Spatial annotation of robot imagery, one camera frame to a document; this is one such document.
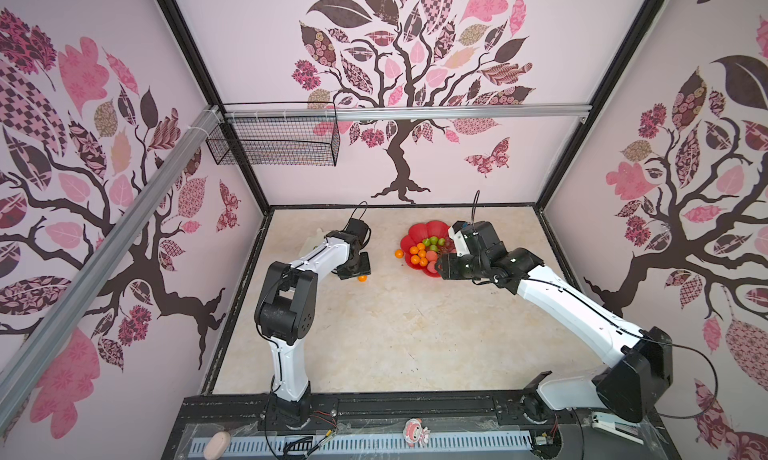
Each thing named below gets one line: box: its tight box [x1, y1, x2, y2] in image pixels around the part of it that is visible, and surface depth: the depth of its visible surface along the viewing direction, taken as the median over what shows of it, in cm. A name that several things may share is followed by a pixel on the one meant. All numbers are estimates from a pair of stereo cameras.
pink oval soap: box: [203, 431, 231, 460], surface depth 69 cm
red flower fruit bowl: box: [400, 220, 453, 277], surface depth 111 cm
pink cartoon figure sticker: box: [402, 417, 431, 449], surface depth 70 cm
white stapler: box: [591, 411, 644, 445], surface depth 71 cm
